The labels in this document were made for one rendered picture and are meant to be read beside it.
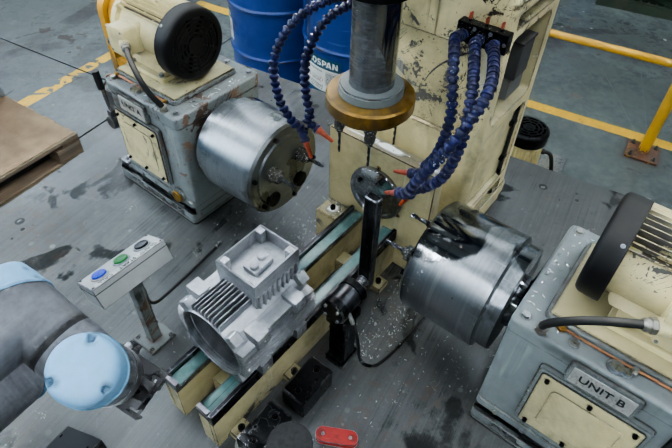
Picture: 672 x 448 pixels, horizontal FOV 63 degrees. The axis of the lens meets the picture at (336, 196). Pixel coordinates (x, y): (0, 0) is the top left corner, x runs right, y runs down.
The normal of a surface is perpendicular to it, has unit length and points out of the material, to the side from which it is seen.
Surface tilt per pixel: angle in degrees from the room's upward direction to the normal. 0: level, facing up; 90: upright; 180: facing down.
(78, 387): 27
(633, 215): 16
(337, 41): 90
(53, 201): 0
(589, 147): 0
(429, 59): 90
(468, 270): 39
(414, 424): 0
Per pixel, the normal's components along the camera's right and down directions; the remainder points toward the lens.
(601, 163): 0.02, -0.72
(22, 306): 0.40, -0.49
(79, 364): 0.18, -0.34
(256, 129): -0.16, -0.54
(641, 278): -0.57, 0.22
